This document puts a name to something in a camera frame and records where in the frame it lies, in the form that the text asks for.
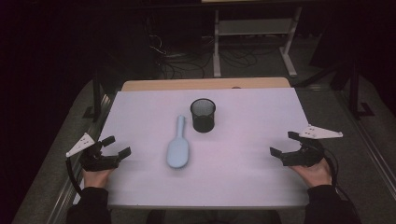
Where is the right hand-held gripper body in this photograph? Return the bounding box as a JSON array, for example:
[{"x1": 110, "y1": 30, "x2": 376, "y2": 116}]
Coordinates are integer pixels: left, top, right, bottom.
[{"x1": 281, "y1": 124, "x2": 344, "y2": 168}]

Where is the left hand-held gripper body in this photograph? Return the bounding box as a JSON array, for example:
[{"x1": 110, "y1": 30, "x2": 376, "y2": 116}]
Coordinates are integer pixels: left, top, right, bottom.
[{"x1": 65, "y1": 133, "x2": 121, "y2": 173}]

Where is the light blue hairbrush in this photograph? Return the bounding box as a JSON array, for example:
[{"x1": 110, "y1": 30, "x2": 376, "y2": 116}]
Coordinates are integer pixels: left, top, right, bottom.
[{"x1": 165, "y1": 114, "x2": 191, "y2": 170}]

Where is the black mesh pen holder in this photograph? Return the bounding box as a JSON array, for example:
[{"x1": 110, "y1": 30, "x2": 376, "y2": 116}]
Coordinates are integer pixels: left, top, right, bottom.
[{"x1": 190, "y1": 98, "x2": 217, "y2": 133}]

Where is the person's left hand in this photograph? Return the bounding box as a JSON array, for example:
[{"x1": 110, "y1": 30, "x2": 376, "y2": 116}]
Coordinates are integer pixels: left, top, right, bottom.
[{"x1": 82, "y1": 168, "x2": 113, "y2": 189}]

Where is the person's right hand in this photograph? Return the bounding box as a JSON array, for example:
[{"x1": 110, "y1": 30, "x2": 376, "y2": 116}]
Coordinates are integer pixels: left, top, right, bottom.
[{"x1": 289, "y1": 158, "x2": 332, "y2": 189}]

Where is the white table cover sheet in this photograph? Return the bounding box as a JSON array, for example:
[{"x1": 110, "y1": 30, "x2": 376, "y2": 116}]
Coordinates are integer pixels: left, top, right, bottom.
[{"x1": 73, "y1": 87, "x2": 312, "y2": 209}]

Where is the black metal stand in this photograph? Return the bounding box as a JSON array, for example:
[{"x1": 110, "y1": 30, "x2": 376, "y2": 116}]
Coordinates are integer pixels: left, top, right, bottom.
[
  {"x1": 330, "y1": 59, "x2": 376, "y2": 121},
  {"x1": 81, "y1": 74, "x2": 108, "y2": 124}
]

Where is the grey metal floor rail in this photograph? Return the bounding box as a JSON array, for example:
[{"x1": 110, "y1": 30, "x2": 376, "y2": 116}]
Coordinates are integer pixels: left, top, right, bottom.
[
  {"x1": 46, "y1": 92, "x2": 117, "y2": 224},
  {"x1": 335, "y1": 90, "x2": 396, "y2": 201}
]

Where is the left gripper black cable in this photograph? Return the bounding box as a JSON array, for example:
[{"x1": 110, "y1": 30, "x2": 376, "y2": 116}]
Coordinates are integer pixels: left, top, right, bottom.
[{"x1": 64, "y1": 156, "x2": 84, "y2": 198}]

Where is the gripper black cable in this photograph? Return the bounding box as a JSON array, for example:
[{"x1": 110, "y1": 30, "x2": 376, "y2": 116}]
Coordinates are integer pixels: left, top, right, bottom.
[
  {"x1": 64, "y1": 156, "x2": 84, "y2": 198},
  {"x1": 322, "y1": 148, "x2": 359, "y2": 216}
]

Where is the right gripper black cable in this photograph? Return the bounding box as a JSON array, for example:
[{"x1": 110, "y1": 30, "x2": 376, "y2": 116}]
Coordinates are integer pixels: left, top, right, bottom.
[{"x1": 322, "y1": 148, "x2": 359, "y2": 216}]

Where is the tangle of floor cables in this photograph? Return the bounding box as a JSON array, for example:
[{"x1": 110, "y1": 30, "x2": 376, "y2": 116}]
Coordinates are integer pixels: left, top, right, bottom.
[{"x1": 146, "y1": 31, "x2": 269, "y2": 79}]

